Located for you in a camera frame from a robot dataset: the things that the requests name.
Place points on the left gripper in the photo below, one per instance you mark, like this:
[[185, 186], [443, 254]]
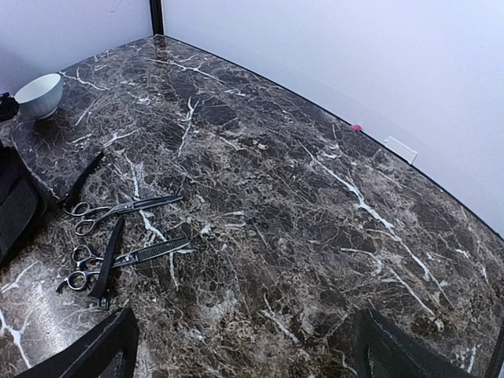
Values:
[[9, 107]]

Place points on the clear plastic tab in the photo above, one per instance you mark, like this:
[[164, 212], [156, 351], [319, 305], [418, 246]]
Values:
[[400, 149]]

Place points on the left black frame post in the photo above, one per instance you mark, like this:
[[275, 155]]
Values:
[[156, 16]]

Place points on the white ceramic bowl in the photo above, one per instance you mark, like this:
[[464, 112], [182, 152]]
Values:
[[39, 99]]

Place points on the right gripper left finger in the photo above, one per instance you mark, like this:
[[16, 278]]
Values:
[[109, 349]]

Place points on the silver thinning scissors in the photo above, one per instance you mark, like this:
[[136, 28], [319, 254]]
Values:
[[86, 261]]

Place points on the black zippered tool case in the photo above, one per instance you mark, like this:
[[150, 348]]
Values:
[[23, 205]]

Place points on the silver straight scissors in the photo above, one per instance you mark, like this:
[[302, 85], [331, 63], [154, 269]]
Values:
[[91, 217]]

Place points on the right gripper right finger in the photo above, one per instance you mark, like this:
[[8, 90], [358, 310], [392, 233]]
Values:
[[382, 349]]

